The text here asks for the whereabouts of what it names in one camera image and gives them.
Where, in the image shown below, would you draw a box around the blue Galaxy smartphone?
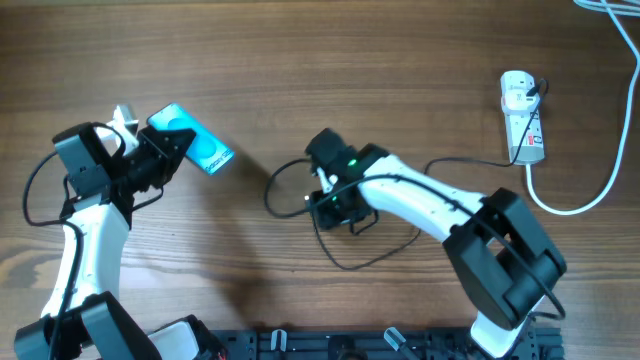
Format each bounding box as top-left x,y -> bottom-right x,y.
146,102 -> 236,177

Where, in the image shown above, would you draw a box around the black USB charging cable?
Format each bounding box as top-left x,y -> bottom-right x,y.
303,77 -> 550,272

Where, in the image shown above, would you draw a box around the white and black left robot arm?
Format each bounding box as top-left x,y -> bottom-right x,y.
14,122 -> 228,359

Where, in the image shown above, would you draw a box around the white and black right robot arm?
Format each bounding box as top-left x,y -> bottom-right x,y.
305,128 -> 567,358

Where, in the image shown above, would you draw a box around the white power strip cord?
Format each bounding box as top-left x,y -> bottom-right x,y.
524,0 -> 640,217

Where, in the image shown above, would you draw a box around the white cables at corner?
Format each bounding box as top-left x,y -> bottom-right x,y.
572,0 -> 640,19

